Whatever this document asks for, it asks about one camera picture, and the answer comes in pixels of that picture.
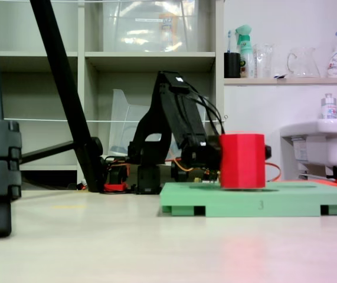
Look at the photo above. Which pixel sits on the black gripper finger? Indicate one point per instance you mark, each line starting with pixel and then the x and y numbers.
pixel 268 152

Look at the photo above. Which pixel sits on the red octagonal pillar block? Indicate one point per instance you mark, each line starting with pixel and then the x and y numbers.
pixel 242 160

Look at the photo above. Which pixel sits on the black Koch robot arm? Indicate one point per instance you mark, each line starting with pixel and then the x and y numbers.
pixel 183 112

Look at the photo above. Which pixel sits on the green shape sorting board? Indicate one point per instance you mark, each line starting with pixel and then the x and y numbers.
pixel 289 202

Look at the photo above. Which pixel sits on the white sink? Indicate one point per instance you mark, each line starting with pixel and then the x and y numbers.
pixel 333 138

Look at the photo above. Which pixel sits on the small clear sanitizer bottle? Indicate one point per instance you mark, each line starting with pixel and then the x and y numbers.
pixel 329 109

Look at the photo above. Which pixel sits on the clear measuring cup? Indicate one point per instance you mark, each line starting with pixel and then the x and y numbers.
pixel 264 63

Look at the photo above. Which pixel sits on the black cup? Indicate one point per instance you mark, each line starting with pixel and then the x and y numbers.
pixel 232 66

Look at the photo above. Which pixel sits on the clear plastic file holder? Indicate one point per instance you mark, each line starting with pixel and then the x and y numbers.
pixel 121 123

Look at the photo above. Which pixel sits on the clear glass pitcher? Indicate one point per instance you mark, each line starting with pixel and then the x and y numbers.
pixel 304 65

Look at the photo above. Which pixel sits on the green spray bottle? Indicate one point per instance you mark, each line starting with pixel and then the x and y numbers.
pixel 246 59

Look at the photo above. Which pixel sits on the beige shelf unit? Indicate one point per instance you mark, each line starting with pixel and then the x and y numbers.
pixel 150 62

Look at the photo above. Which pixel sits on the blue white toothbrush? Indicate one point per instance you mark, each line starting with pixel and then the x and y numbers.
pixel 229 41

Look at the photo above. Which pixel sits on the clear plastic storage box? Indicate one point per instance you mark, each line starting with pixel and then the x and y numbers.
pixel 144 35

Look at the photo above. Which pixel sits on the black tripod leg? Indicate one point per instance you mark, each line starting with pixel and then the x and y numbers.
pixel 65 88

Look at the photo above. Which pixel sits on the black tripod brace strut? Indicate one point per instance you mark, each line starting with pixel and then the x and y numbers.
pixel 47 151

